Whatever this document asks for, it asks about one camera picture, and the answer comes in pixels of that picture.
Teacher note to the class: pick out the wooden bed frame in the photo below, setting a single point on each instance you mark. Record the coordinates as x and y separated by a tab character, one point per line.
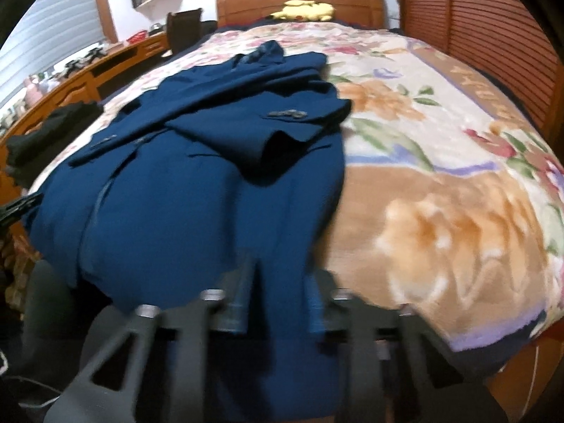
528	374

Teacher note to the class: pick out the yellow plush toy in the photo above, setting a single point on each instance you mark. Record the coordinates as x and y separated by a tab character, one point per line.
304	11

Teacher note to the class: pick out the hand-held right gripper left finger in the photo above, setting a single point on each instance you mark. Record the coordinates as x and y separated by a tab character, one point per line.
229	317

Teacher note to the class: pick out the wooden window frame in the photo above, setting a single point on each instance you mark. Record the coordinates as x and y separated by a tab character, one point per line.
105	9

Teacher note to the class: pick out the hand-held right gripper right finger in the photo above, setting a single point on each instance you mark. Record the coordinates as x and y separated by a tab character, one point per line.
326	313

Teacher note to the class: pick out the wooden desk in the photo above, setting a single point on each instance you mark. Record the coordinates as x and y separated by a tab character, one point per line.
75	88

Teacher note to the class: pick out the wooden louvred wardrobe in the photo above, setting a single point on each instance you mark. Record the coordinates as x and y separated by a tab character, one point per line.
484	22

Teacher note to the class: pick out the dark office chair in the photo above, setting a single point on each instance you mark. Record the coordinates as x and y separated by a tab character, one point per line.
185	31

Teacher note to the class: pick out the blue suit jacket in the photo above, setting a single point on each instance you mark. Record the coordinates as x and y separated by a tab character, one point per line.
176	207

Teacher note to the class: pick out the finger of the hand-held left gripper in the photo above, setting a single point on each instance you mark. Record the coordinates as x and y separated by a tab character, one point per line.
20	207

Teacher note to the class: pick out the red basket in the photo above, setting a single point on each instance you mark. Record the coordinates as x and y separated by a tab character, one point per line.
137	36

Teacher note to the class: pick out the floral blanket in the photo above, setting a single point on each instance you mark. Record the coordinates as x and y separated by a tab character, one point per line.
440	185

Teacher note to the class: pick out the metal pot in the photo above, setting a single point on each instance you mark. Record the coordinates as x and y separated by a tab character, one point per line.
156	27

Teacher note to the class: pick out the grey window blind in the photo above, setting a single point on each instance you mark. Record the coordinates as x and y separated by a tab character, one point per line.
53	35

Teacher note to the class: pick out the black folded clothing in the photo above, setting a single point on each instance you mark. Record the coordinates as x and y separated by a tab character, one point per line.
48	136

